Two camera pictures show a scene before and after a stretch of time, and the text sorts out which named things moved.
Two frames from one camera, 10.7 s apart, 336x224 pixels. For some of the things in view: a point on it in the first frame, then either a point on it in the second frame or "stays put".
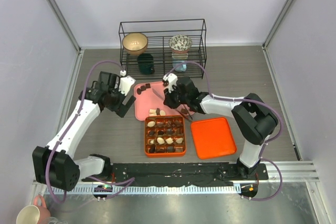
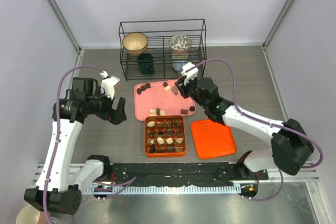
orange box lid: [212, 138] stays put
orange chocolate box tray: [165, 136] stays put
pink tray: [145, 98] stays put
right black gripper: [169, 100] -> [177, 83]
